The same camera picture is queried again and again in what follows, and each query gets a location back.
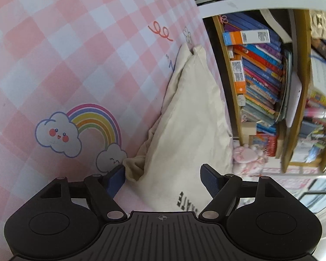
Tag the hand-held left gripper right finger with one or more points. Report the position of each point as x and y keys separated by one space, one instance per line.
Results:
x=209 y=180

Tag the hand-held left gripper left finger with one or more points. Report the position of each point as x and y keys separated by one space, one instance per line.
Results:
x=116 y=178

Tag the pink plush toy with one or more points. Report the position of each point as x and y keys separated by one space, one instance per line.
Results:
x=245 y=155

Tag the orange box with white label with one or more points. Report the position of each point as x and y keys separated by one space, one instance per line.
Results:
x=240 y=87

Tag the white flat board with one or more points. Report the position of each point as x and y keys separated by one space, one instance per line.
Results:
x=293 y=100

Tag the pink checked bed sheet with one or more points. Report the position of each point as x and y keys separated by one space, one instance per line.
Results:
x=70 y=59

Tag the row of small colourful books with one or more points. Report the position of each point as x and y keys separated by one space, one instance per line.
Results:
x=317 y=111

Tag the orange and blue box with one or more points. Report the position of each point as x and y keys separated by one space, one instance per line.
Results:
x=233 y=38

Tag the wooden bookshelf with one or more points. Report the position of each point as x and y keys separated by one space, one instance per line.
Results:
x=303 y=59

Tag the cream canvas bag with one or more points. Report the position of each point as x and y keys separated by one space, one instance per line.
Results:
x=319 y=24

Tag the white metal post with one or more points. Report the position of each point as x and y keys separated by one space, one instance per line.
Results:
x=260 y=5

